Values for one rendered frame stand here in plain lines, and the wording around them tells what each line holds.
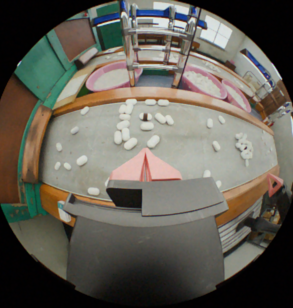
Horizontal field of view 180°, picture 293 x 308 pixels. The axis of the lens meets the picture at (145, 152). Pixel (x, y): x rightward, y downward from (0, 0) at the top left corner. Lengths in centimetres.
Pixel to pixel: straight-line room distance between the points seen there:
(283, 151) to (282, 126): 88
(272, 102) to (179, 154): 507
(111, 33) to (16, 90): 255
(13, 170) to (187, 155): 60
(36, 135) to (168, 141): 47
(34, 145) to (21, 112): 16
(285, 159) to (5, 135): 540
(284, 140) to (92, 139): 508
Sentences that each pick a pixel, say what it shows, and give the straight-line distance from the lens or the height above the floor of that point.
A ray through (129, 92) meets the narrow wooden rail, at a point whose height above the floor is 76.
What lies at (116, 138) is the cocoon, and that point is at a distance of 24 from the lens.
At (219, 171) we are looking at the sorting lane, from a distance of 33.
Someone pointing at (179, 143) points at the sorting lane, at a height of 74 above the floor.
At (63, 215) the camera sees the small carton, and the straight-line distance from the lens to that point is 34.
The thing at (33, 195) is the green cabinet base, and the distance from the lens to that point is 50.
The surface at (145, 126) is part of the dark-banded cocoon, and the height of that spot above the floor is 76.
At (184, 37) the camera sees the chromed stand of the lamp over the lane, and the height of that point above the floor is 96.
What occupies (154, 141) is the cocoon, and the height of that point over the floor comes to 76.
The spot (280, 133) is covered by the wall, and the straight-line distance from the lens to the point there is 497.
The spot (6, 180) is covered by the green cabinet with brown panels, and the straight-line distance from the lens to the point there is 47.
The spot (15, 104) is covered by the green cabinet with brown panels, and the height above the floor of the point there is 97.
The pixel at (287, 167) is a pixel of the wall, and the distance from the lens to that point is 496.
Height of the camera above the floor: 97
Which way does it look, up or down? 77 degrees down
